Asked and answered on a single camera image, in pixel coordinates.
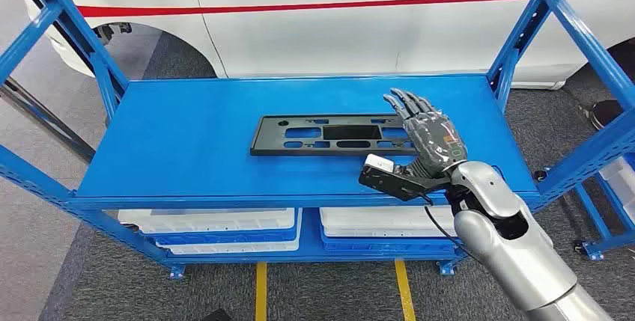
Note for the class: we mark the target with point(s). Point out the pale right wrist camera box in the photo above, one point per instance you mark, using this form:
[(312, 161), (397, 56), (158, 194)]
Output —
[(379, 162)]

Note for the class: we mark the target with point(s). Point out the black plastic frame part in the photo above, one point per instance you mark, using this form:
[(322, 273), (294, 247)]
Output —
[(270, 138)]

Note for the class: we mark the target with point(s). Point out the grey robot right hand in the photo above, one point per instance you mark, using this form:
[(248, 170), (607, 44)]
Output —
[(436, 140)]

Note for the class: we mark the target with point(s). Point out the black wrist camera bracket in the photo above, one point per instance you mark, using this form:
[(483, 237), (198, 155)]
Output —
[(392, 185)]

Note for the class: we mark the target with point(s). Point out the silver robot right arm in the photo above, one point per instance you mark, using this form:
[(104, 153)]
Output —
[(511, 259)]

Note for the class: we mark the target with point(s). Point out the white car with red stripe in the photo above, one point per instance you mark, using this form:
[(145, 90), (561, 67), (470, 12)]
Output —
[(322, 36)]

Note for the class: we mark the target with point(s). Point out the blue steel shelf rack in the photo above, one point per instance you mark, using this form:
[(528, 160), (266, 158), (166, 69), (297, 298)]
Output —
[(198, 135)]

